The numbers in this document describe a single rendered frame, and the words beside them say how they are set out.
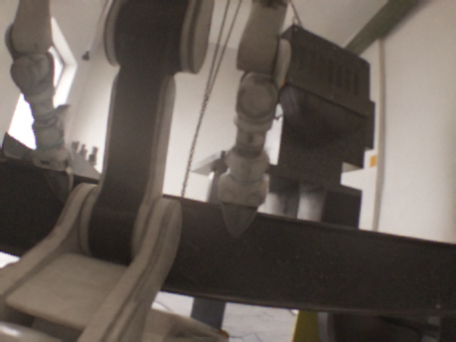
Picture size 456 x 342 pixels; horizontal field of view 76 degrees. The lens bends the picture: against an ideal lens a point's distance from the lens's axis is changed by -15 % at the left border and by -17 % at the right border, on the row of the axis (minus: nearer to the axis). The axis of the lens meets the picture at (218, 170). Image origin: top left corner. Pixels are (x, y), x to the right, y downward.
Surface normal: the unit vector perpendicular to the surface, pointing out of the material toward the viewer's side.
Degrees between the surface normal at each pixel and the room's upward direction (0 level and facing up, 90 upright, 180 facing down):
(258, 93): 133
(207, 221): 90
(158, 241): 64
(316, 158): 90
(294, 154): 90
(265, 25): 110
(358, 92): 90
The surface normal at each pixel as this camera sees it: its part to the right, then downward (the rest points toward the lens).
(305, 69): 0.35, -0.13
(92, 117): 0.14, -0.18
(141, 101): -0.11, 0.13
